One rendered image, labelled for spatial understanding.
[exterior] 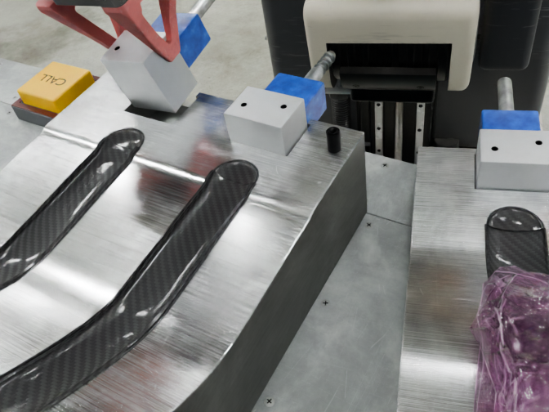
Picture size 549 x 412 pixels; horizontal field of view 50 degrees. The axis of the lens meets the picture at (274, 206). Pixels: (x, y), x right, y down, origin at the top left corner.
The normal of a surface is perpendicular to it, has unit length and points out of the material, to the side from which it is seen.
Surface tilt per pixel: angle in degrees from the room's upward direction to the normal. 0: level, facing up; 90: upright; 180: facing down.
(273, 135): 90
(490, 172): 90
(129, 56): 13
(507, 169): 90
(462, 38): 98
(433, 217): 0
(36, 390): 28
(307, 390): 0
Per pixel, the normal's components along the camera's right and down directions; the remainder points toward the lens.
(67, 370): 0.12, -0.91
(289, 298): 0.86, 0.28
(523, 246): -0.19, -0.68
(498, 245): 0.04, -0.65
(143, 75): -0.46, 0.79
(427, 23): -0.20, 0.82
